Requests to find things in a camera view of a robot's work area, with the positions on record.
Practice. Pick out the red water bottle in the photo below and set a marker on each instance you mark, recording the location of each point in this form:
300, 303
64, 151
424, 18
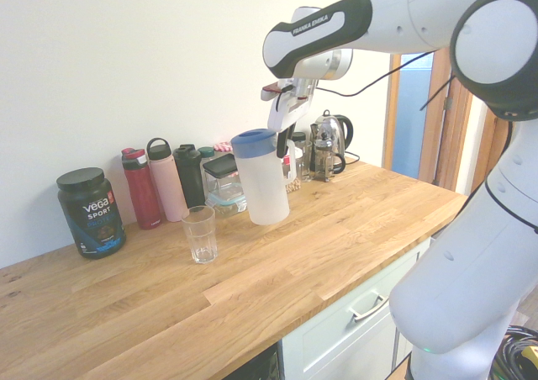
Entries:
142, 191

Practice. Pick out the glass container with black lid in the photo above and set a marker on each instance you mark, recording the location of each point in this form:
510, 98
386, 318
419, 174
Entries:
219, 169

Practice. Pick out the glass French press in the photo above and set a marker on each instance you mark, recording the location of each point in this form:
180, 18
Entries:
324, 157

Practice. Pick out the yellow power box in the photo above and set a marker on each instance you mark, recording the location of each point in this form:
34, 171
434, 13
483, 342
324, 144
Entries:
531, 363

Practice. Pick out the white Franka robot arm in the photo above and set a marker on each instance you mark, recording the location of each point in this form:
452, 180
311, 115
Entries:
462, 270

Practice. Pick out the green-lidded glass jar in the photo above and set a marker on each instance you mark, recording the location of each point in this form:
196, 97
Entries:
206, 153

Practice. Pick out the black Vega protein tub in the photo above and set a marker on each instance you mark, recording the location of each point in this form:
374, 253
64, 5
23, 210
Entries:
93, 214

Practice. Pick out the red gingham lidded jar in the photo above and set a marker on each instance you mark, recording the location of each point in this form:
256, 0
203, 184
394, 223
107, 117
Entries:
222, 148

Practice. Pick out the glass container with teal lid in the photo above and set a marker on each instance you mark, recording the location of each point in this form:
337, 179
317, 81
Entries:
225, 203

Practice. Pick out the woven wicker trivet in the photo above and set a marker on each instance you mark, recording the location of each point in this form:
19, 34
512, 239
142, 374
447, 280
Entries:
294, 186

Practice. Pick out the pink water bottle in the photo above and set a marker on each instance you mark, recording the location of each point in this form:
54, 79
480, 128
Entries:
167, 182

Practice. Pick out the stainless steel electric kettle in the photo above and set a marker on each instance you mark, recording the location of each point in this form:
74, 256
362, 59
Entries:
336, 132

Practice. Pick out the pale green drawer front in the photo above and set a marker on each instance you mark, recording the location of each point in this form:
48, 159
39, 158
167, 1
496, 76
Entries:
336, 346

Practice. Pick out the clear faceted drinking glass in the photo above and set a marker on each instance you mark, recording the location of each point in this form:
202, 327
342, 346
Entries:
201, 239

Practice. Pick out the black shaker bottle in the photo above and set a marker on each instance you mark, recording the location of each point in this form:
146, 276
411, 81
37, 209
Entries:
189, 178

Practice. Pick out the wooden door frame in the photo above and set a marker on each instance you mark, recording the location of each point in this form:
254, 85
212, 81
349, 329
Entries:
456, 136

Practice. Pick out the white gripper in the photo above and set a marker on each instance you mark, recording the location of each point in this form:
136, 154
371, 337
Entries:
291, 110

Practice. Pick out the black-lidded glass jar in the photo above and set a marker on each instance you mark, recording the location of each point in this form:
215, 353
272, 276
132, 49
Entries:
302, 161

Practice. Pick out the white pitcher with blue lid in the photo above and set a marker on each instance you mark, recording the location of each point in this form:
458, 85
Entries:
261, 186

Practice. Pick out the red-labelled jar with white lid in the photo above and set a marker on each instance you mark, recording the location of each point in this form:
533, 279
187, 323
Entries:
287, 163

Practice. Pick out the metal door hinge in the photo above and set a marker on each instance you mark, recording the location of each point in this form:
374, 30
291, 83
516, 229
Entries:
447, 102

